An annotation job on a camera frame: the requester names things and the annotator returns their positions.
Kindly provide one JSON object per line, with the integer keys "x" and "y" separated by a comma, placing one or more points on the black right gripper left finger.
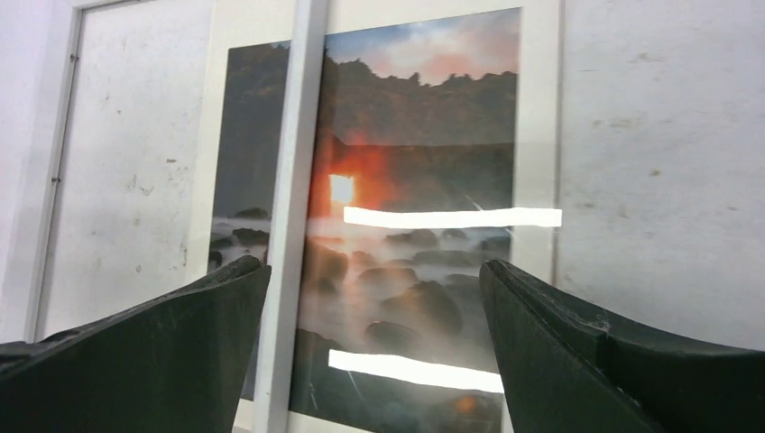
{"x": 176, "y": 363}

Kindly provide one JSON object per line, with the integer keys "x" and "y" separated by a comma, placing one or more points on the white passe-partout mat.
{"x": 534, "y": 217}

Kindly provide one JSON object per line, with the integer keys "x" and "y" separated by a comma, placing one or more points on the white picture frame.
{"x": 105, "y": 200}

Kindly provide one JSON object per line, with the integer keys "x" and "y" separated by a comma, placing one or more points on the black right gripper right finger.
{"x": 568, "y": 365}

